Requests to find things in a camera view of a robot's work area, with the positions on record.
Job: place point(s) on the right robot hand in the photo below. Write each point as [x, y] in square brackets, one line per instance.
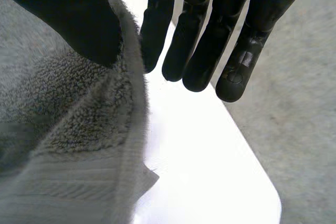
[78, 16]

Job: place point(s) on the grey towel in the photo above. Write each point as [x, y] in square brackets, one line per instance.
[78, 129]

